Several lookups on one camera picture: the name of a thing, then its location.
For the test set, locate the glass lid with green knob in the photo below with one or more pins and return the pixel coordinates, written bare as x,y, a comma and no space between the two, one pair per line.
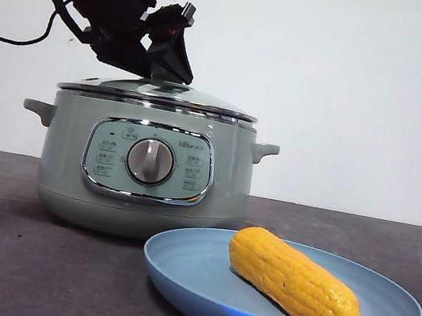
125,87

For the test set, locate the blue round plate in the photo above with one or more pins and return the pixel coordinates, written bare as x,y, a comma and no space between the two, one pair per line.
191,269

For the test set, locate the pale green electric steamer pot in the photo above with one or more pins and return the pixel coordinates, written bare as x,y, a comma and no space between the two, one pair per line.
67,149

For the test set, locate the yellow corn cob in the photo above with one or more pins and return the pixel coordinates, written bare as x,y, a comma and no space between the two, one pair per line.
295,281

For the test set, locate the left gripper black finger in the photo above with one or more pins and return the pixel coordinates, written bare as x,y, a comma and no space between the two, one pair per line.
122,56
170,52

